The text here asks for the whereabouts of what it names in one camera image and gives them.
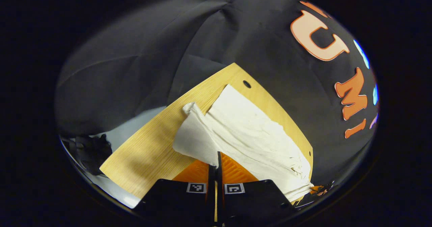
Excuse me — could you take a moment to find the black backdrop cloth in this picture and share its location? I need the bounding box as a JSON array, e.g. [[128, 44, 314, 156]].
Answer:
[[54, 0, 380, 187]]

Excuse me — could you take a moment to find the dark cloth bundle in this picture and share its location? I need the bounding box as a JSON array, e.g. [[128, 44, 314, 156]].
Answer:
[[69, 134, 113, 176]]

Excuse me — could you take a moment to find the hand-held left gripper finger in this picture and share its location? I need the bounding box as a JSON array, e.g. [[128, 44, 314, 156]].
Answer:
[[135, 160, 217, 226], [217, 151, 297, 226]]

